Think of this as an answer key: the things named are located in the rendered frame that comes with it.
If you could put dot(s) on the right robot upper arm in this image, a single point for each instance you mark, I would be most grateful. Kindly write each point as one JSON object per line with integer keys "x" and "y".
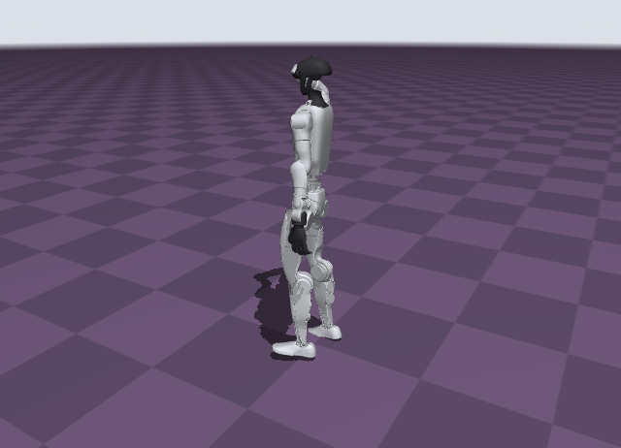
{"x": 325, "y": 96}

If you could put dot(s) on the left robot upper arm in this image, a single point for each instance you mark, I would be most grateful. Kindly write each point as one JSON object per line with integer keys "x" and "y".
{"x": 301, "y": 124}

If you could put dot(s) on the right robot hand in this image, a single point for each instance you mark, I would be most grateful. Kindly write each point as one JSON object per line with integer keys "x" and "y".
{"x": 297, "y": 74}

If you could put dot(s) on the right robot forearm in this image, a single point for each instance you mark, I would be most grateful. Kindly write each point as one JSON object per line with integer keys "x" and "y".
{"x": 316, "y": 84}

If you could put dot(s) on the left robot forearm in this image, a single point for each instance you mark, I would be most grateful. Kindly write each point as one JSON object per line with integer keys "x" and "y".
{"x": 300, "y": 192}

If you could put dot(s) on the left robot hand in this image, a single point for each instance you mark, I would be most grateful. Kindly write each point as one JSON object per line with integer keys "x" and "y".
{"x": 298, "y": 237}

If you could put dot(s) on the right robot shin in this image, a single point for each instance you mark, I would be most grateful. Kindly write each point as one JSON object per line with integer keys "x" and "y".
{"x": 324, "y": 296}

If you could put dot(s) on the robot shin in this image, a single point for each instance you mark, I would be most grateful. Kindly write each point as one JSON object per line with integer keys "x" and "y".
{"x": 300, "y": 305}
{"x": 324, "y": 296}

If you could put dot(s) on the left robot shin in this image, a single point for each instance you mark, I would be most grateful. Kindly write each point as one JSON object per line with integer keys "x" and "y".
{"x": 300, "y": 305}

